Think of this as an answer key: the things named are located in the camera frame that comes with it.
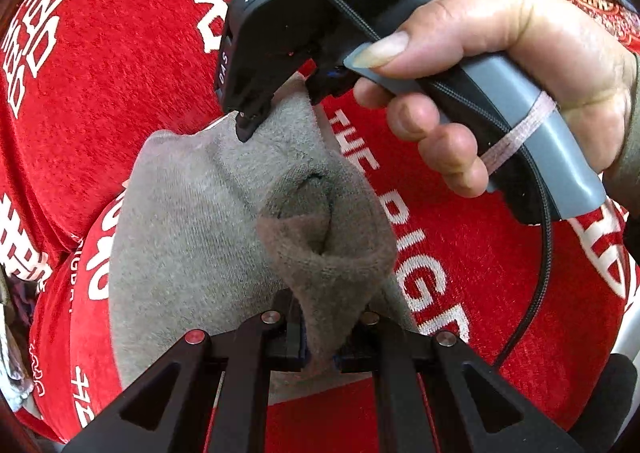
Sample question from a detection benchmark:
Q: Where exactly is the grey sock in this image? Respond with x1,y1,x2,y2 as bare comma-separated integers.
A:
107,73,418,406

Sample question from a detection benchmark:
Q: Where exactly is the red gold patterned cloth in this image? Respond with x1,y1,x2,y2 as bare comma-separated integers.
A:
562,0,640,56

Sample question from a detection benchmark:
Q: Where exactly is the person's right hand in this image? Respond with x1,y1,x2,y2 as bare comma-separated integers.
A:
352,0,638,198

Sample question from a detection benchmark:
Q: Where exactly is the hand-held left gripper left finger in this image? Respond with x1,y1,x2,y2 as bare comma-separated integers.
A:
62,289,306,453

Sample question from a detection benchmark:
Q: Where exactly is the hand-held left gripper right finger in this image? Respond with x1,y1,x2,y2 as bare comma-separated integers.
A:
335,305,583,453

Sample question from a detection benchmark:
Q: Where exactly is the black braided cable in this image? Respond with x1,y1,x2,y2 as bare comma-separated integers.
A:
260,0,553,369

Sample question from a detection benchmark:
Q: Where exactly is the person's right forearm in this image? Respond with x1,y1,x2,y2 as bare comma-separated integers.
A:
602,50,640,218

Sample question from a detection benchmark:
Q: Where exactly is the pale crumpled cloth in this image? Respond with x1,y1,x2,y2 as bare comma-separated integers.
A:
0,320,33,406

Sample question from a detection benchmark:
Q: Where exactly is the red printed blanket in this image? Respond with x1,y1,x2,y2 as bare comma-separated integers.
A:
0,0,640,446

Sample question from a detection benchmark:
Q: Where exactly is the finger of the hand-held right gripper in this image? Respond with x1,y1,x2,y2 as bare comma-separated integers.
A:
305,60,361,106
232,75,275,144

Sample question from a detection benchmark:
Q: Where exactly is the dark plaid cloth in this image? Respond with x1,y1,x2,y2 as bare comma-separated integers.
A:
0,268,38,329

